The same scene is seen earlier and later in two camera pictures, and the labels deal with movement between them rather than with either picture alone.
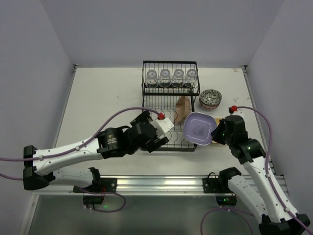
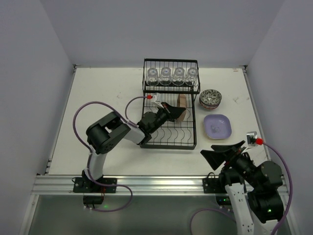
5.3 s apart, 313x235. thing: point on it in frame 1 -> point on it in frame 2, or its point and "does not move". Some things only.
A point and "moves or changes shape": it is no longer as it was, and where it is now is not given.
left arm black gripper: [151, 142] -> [166, 111]
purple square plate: [198, 128] moves or changes shape
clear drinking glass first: [151, 80] does not move
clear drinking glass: [178, 78] does not move
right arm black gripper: [218, 133] -> [231, 156]
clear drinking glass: [165, 78] does not move
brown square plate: [182, 109] moves or changes shape
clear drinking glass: [191, 78] does not move
